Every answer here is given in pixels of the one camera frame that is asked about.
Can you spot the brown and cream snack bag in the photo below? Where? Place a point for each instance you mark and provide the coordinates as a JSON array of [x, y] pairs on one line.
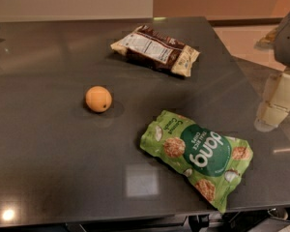
[[157, 51]]

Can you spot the green dang chips bag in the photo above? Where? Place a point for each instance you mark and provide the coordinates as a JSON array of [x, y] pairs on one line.
[[213, 163]]

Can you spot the orange fruit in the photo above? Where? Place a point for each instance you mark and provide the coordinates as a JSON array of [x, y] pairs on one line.
[[98, 99]]

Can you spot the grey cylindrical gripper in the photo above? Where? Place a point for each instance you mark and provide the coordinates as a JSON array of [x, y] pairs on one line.
[[288, 41]]

